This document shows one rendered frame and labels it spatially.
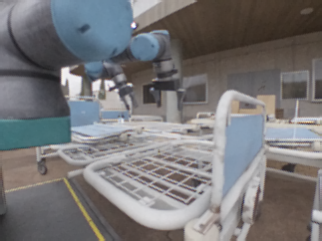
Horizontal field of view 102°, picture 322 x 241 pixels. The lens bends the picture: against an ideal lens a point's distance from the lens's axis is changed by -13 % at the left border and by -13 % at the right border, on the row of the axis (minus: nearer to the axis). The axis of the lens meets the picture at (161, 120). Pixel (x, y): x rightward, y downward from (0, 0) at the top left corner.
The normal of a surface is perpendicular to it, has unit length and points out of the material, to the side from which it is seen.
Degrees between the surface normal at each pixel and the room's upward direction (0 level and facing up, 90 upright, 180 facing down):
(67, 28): 131
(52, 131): 90
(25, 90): 70
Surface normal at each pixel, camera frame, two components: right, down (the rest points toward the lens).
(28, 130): 0.69, 0.05
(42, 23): -0.34, 0.55
